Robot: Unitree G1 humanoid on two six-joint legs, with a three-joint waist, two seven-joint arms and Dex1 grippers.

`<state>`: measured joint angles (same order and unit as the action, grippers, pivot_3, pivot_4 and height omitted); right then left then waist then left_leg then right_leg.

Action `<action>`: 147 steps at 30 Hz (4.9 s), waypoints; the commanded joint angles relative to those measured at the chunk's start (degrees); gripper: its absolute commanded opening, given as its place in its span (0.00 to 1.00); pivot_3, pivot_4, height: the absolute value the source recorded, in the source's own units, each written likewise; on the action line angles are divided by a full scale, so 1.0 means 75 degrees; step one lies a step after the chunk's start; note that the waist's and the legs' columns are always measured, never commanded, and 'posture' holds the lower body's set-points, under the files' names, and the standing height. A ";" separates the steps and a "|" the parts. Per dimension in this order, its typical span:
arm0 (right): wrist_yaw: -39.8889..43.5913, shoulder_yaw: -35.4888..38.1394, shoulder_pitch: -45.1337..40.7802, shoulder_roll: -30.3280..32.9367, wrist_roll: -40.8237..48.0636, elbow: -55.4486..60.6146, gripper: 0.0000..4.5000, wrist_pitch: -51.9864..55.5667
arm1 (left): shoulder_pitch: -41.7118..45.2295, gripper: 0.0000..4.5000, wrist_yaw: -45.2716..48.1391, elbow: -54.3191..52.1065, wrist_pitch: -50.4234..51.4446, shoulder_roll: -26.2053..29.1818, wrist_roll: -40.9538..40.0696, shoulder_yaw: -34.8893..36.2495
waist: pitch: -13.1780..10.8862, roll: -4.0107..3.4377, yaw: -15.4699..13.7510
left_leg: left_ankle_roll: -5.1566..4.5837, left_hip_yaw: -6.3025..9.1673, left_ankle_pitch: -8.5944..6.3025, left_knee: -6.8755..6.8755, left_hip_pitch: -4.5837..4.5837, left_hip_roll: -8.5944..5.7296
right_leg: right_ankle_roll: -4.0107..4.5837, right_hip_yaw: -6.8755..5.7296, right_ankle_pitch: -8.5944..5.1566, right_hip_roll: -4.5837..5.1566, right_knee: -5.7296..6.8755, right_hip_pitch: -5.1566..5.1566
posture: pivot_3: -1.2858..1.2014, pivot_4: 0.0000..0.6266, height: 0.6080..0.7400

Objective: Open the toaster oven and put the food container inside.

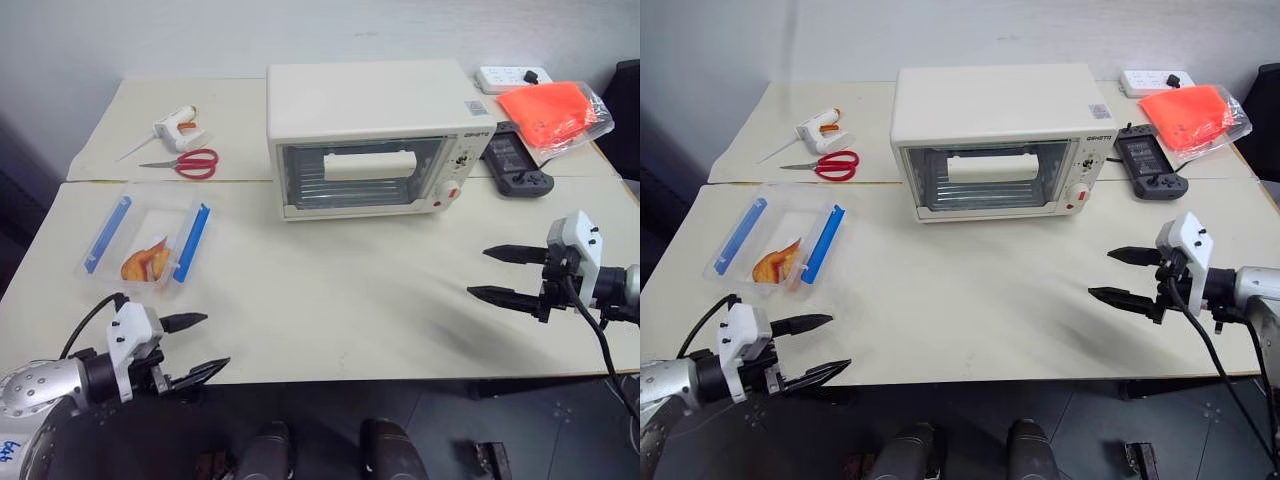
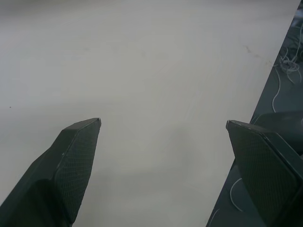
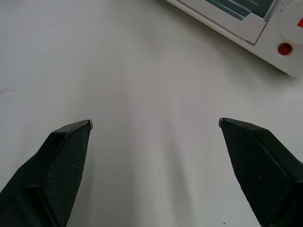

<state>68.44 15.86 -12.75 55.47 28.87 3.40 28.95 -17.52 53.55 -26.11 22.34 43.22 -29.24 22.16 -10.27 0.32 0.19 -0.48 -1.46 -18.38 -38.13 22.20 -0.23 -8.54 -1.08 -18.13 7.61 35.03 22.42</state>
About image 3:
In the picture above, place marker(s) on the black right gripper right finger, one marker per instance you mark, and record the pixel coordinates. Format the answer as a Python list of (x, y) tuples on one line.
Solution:
[(258, 170)]

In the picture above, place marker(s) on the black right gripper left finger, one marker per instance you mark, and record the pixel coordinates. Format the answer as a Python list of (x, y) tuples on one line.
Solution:
[(54, 175)]

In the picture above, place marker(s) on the red round button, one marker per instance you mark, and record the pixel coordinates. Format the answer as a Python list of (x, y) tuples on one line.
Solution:
[(284, 49)]

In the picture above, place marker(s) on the white toaster oven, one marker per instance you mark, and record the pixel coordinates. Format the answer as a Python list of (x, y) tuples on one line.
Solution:
[(267, 37)]

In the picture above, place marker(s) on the white round dial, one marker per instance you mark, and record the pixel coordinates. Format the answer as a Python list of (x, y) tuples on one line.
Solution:
[(292, 26)]

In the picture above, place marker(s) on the white machine panel window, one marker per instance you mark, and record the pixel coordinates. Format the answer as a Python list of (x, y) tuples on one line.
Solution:
[(227, 17)]

